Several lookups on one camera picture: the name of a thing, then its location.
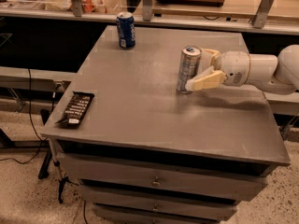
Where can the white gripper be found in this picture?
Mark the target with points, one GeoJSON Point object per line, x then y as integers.
{"type": "Point", "coordinates": [234, 66]}

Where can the silver redbull can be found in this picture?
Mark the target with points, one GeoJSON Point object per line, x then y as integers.
{"type": "Point", "coordinates": [188, 67]}

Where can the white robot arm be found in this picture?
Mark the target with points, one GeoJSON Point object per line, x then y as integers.
{"type": "Point", "coordinates": [269, 73]}

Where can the blue pepsi can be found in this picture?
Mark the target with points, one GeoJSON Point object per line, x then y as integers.
{"type": "Point", "coordinates": [126, 30]}

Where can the grey drawer cabinet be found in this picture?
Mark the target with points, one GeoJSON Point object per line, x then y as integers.
{"type": "Point", "coordinates": [137, 114]}

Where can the top grey drawer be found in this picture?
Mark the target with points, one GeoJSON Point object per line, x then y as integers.
{"type": "Point", "coordinates": [155, 176]}

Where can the grey drawer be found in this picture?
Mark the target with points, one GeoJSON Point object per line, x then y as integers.
{"type": "Point", "coordinates": [155, 176]}
{"type": "Point", "coordinates": [145, 217]}
{"type": "Point", "coordinates": [157, 203]}

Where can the orange white bag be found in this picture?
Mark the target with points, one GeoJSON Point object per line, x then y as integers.
{"type": "Point", "coordinates": [92, 0]}

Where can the dark chocolate bar wrapper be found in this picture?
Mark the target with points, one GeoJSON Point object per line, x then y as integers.
{"type": "Point", "coordinates": [75, 110]}

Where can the middle grey drawer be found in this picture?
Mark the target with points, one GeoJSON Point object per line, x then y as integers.
{"type": "Point", "coordinates": [157, 203]}

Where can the bottom grey drawer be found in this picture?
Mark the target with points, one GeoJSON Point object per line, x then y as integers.
{"type": "Point", "coordinates": [145, 217]}

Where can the black tripod stand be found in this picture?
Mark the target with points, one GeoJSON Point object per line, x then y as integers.
{"type": "Point", "coordinates": [43, 173]}

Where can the metal bracket post right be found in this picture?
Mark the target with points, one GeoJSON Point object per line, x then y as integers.
{"type": "Point", "coordinates": [261, 14]}

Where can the metal bracket post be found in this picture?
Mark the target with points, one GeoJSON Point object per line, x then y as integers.
{"type": "Point", "coordinates": [147, 10]}
{"type": "Point", "coordinates": [261, 14]}
{"type": "Point", "coordinates": [77, 8]}

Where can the metal bracket post middle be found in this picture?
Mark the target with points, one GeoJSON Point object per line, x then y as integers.
{"type": "Point", "coordinates": [147, 10]}

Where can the metal bracket post left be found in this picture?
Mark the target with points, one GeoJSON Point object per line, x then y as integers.
{"type": "Point", "coordinates": [77, 8]}

